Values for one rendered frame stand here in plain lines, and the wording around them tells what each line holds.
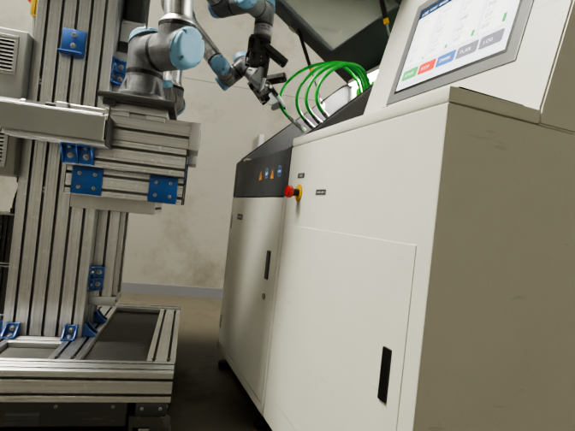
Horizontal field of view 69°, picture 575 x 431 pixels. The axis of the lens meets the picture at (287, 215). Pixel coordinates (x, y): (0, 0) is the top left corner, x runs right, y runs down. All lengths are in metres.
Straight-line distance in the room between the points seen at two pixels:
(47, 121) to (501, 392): 1.26
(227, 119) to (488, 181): 2.87
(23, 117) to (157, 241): 2.25
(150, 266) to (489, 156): 2.97
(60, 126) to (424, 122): 0.95
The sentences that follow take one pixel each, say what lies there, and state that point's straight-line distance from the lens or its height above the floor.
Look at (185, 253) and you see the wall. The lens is 3.46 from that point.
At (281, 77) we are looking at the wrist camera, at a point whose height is 1.34.
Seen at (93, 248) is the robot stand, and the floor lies 0.54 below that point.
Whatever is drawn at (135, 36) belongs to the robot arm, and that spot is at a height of 1.24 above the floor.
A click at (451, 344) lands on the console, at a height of 0.53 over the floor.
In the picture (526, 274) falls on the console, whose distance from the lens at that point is 0.92.
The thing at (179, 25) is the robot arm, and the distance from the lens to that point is 1.40.
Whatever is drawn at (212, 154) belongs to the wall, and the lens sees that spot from 3.47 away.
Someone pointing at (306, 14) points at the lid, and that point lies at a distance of 2.18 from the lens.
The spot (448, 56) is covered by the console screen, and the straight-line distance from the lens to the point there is 1.26.
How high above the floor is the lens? 0.73
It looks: level
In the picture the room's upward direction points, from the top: 6 degrees clockwise
